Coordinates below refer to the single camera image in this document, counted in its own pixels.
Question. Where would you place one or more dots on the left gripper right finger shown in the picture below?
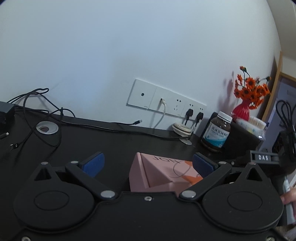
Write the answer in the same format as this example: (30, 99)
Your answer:
(213, 174)

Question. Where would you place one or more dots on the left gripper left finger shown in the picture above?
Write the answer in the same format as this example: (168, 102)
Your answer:
(82, 174)

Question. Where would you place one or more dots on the pink cardboard box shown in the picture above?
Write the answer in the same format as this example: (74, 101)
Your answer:
(150, 173)

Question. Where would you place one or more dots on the person right hand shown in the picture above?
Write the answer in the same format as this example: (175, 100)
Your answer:
(289, 197)

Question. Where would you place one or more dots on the brown supplement bottle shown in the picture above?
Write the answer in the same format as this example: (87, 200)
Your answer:
(217, 131)

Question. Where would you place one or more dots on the cotton swab box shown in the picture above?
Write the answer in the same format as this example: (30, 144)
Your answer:
(254, 126)

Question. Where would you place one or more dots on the black plug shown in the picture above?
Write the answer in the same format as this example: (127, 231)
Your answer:
(188, 114)
(199, 117)

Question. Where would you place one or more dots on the silver desk grommet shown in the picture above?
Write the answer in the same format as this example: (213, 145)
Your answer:
(47, 127)

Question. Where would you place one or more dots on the orange flowers red vase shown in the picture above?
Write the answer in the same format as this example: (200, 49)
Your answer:
(251, 91)

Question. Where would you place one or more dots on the black power adapter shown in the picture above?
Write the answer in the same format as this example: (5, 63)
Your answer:
(7, 113)

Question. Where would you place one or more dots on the white wall socket strip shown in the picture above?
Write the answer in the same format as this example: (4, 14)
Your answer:
(148, 96)

